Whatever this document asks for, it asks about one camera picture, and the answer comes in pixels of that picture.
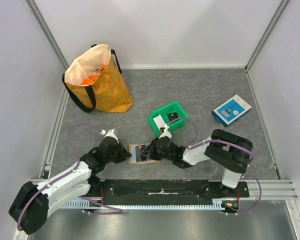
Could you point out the brown tote bag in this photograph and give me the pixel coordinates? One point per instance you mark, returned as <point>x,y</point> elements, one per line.
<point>109,93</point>

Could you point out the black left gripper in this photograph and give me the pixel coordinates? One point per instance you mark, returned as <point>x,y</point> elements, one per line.
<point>124,154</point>

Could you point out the green plastic bin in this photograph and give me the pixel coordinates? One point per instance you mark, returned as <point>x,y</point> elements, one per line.
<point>163,111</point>

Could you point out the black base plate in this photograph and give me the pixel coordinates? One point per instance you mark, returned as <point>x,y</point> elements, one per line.
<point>204,187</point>

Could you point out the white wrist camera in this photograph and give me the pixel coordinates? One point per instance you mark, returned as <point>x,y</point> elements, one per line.
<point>111,133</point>
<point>165,132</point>

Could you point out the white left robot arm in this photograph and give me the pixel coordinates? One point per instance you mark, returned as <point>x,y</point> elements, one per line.
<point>35,203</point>

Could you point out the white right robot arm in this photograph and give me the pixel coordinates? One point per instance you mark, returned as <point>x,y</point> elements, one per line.
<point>231,151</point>

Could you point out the white slotted cable duct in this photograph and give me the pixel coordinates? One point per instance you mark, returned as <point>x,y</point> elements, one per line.
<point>82,204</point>

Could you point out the orange leather card holder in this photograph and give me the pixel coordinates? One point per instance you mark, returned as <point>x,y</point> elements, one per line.
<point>131,159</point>

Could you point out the orange snack packet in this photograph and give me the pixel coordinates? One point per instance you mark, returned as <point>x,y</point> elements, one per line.
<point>94,76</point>

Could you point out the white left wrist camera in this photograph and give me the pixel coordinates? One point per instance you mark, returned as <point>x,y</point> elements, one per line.
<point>111,133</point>

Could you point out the white card stack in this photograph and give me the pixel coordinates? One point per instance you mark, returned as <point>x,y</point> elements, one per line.
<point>159,121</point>

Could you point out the small black device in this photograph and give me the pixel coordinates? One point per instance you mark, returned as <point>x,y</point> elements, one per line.
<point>172,116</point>

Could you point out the blue white box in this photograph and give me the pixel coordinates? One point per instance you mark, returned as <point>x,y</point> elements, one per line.
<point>231,110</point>

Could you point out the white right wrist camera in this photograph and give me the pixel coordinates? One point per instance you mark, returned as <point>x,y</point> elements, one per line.
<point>165,132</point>

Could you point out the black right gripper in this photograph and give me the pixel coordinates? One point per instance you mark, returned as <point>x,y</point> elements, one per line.
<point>152,149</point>

